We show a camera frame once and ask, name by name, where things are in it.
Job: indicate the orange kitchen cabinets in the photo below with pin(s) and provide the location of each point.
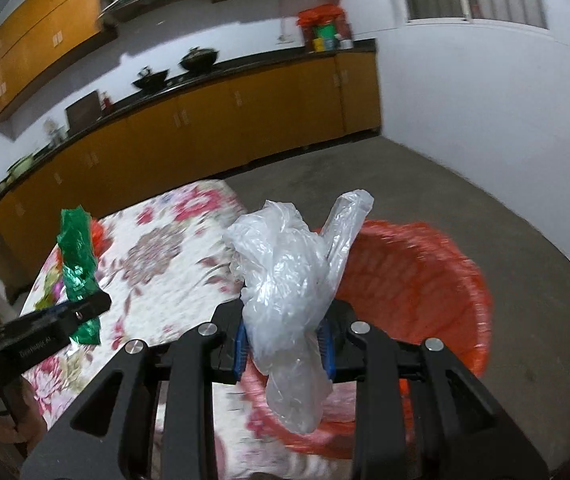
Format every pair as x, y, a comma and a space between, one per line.
199, 130
40, 39

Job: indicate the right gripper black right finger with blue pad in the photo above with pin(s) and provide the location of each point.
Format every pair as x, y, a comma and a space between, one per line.
420, 413

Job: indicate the red bag on counter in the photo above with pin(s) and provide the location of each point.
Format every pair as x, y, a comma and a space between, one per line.
326, 13

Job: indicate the red lined trash basket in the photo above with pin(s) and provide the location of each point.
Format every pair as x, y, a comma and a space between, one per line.
411, 281

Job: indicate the green pot on counter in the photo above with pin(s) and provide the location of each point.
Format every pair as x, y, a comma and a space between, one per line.
20, 167

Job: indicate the lower orange kitchen cabinets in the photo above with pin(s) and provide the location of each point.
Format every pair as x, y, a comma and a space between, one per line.
199, 130

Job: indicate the green cup on counter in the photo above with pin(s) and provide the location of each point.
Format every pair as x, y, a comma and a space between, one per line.
325, 39

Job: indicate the yellow-green plastic bag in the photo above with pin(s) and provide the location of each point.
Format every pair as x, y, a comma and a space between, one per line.
51, 277

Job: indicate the black wok left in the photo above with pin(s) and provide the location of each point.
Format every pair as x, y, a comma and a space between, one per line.
149, 81

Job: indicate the floral tablecloth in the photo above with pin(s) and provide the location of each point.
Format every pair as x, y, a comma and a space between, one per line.
164, 265

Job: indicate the black wok with lid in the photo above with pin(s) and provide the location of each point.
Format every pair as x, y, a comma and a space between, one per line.
199, 60

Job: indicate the green plastic bag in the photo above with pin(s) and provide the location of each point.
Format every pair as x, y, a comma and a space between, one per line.
78, 266

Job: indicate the upper orange kitchen cabinets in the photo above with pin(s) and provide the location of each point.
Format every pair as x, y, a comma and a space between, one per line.
40, 39

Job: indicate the pink plastic bag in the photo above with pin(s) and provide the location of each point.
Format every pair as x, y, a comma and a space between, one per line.
57, 290

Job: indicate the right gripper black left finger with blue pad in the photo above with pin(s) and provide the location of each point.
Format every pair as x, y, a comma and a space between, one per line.
108, 431

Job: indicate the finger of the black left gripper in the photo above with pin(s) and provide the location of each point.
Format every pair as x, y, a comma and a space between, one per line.
33, 338

